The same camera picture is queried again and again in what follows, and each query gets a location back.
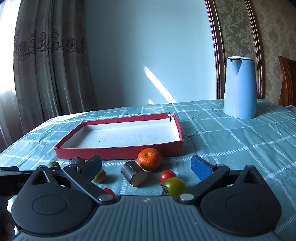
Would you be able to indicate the dark wooden wall frame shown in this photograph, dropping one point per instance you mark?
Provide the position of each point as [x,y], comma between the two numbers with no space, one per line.
[218,46]

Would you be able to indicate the teal checked tablecloth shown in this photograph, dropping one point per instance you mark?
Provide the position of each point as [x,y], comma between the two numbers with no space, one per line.
[231,143]

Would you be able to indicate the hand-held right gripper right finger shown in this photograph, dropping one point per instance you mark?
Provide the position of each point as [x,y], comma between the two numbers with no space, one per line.
[201,169]

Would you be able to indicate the red cherry tomato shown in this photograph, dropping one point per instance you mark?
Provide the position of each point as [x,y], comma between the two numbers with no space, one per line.
[109,191]
[167,176]

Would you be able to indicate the green cucumber piece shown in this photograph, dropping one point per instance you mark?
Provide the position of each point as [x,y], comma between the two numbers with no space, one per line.
[54,165]

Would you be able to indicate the red cardboard box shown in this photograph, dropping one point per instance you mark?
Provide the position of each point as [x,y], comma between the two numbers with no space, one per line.
[129,136]

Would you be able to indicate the wooden chair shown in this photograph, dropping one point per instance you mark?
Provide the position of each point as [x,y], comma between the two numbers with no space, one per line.
[288,81]

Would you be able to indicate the patterned brown curtain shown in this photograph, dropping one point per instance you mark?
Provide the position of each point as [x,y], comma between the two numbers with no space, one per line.
[46,69]

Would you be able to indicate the orange tangerine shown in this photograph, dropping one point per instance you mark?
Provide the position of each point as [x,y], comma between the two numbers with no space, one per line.
[149,159]

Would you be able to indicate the light blue kettle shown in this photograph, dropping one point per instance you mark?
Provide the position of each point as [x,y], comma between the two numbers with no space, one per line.
[240,92]

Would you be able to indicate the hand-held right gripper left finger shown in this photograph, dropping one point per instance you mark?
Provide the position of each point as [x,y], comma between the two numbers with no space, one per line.
[92,167]

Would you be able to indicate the person's left hand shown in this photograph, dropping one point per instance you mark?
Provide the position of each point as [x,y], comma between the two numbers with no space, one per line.
[5,220]

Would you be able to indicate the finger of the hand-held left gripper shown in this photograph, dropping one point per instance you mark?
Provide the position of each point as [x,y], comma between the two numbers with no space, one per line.
[13,183]
[9,168]

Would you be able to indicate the large green-yellow tomato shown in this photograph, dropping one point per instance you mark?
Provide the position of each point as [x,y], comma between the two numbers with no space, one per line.
[174,186]

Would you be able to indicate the small beige knobby potato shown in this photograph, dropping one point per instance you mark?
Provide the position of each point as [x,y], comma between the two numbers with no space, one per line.
[100,176]

